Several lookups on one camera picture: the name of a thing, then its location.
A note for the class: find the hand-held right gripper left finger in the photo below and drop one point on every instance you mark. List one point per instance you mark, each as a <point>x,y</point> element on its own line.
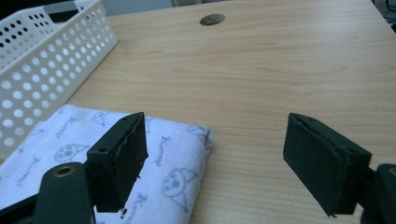
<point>120,161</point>

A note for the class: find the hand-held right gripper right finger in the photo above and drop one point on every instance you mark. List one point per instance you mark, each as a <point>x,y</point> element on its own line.
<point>323,161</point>

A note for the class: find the white printed towel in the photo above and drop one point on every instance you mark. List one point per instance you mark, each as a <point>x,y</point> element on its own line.
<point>174,161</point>

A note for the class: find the white perforated plastic basket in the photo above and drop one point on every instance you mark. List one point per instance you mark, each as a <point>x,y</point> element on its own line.
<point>46,62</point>

